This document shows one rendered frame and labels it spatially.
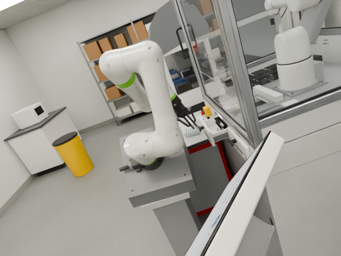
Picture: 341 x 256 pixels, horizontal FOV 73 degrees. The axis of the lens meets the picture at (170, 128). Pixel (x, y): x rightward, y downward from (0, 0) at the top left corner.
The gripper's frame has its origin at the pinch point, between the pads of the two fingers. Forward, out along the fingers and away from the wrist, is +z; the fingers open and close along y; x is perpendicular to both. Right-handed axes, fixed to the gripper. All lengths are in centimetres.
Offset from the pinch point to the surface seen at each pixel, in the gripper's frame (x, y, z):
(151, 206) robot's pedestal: 38, 44, 3
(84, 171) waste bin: -191, 197, 21
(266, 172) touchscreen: 96, -14, -22
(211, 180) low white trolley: -11, 19, 49
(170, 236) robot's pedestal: 34, 53, 31
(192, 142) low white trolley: -12.3, 10.4, 13.6
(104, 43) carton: -376, 59, -111
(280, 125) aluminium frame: 55, -33, 0
